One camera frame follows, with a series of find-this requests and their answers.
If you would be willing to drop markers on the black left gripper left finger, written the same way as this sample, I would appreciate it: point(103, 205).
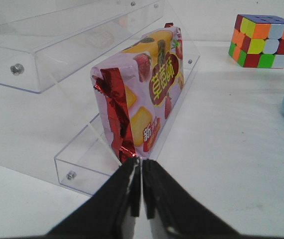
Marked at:
point(112, 210)

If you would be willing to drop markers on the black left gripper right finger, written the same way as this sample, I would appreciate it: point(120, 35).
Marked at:
point(172, 211)

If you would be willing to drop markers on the clear acrylic left shelf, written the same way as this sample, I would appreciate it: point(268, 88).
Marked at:
point(50, 126)

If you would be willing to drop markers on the multicolour puzzle cube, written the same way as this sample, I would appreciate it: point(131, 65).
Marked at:
point(258, 41)

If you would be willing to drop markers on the pink strawberry cake packet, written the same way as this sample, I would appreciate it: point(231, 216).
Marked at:
point(136, 90)

